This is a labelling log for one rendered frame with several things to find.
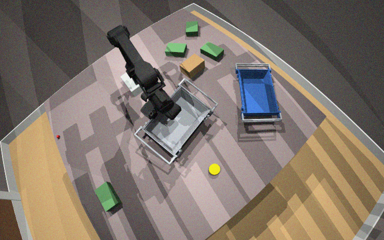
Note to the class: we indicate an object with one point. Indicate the yellow ball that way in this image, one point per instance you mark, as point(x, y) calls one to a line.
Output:
point(214, 169)

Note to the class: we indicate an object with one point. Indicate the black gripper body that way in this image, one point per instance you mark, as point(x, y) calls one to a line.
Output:
point(172, 113)

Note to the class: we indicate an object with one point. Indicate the tan box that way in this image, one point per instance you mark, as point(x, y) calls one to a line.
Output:
point(192, 66)

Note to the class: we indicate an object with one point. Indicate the green block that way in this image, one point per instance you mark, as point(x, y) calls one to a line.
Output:
point(176, 49)
point(191, 28)
point(212, 51)
point(108, 196)

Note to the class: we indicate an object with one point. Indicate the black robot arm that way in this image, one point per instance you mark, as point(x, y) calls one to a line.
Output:
point(142, 73)

